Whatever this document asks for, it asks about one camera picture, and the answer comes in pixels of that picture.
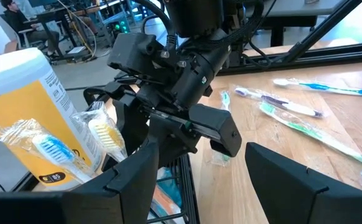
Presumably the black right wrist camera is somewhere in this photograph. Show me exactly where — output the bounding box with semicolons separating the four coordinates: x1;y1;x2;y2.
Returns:
107;32;159;74

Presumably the white chair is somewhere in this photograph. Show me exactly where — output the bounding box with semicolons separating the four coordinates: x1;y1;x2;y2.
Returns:
12;27;45;50

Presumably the person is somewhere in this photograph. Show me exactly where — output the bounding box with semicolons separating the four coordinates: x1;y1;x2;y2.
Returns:
0;0;60;58

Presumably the green white toothbrush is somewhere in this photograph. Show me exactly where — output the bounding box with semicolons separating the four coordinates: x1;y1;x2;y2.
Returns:
210;90;233;167
258;101;362;187

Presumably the yellow hanging cable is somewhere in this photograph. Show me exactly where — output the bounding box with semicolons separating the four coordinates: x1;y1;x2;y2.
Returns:
56;0;98;60

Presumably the blue white toothbrush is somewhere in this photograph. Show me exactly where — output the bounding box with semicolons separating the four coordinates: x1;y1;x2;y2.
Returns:
0;118;95;184
272;77;362;98

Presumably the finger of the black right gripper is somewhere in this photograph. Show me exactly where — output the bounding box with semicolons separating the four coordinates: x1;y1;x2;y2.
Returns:
188;104;243;158
104;81;152;156

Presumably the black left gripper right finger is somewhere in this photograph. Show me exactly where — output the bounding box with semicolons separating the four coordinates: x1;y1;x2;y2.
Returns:
244;142;362;224

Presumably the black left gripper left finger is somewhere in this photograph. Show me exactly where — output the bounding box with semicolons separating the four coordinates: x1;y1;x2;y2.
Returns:
0;141;160;224

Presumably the black workbench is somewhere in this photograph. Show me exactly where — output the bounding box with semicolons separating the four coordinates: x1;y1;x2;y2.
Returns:
22;0;126;63

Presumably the purple white toothbrush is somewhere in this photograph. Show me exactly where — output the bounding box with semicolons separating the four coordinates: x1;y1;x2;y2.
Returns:
233;86;325;119

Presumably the black wire caddy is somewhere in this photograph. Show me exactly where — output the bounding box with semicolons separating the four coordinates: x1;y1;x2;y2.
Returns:
101;152;200;224

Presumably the yellow white wipes canister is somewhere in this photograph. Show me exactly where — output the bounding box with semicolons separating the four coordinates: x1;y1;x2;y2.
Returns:
0;47;104;191

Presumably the computer with green lights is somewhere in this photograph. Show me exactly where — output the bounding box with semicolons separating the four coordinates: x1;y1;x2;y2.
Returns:
110;19;132;35

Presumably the orange white toothbrush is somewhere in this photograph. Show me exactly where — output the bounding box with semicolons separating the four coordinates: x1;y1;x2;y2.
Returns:
70;101;183;218

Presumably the black aluminium table frame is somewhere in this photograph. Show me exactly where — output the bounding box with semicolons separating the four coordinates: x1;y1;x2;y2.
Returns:
216;0;362;77

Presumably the black desk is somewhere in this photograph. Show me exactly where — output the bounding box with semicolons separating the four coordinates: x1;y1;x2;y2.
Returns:
261;0;356;47

